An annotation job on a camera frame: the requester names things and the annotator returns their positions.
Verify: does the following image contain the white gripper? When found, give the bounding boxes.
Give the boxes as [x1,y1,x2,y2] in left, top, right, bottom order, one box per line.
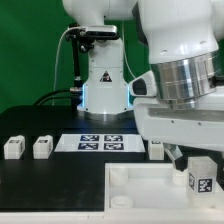
[134,98,224,172]

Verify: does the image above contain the white square table top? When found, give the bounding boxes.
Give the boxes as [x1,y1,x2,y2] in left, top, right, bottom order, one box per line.
[105,163,224,211]

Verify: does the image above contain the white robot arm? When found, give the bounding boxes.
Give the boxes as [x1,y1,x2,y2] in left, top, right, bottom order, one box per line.
[62,0,224,171]

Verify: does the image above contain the white sheet with markers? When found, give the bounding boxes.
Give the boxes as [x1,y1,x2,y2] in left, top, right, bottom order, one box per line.
[55,134,145,153]

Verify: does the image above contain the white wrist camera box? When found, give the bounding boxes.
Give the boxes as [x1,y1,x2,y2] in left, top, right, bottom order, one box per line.
[129,70,157,97]

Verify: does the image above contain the black cables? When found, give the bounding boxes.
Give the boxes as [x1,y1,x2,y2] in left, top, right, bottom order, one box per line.
[33,88,79,107]

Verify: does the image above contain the black camera on stand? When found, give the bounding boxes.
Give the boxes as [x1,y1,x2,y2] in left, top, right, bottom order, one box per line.
[65,23,119,108]

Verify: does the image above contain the grey cable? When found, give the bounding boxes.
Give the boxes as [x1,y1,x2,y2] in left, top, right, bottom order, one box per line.
[52,26,79,107]

